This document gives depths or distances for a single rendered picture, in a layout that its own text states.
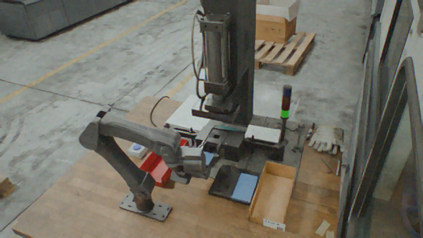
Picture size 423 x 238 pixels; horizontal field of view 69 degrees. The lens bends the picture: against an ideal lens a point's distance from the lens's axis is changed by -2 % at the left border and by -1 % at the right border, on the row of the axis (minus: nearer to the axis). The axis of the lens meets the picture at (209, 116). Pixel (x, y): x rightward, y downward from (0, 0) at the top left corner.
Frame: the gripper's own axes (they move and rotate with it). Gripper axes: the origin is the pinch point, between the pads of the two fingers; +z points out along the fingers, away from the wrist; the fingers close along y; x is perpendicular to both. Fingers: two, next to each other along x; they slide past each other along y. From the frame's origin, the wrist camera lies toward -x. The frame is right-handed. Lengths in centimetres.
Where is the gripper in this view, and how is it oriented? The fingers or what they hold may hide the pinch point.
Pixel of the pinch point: (190, 174)
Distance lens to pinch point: 117.2
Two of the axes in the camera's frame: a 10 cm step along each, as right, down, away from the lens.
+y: 2.9, -8.9, 3.4
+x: -9.3, -1.8, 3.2
